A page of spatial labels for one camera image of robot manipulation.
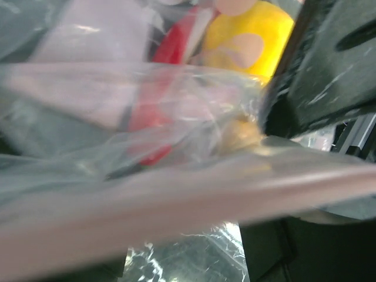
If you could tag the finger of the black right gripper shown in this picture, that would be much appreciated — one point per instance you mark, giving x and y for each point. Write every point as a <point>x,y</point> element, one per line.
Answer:
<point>326,74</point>

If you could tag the yellow toy pear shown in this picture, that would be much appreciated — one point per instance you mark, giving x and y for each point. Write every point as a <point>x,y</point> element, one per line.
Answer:
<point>248,37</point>

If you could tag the red toy chili pepper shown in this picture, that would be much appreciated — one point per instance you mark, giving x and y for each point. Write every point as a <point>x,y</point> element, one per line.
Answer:
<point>176,37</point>

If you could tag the clear zip top bag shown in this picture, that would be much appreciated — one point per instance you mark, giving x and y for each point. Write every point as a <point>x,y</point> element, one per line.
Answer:
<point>84,199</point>

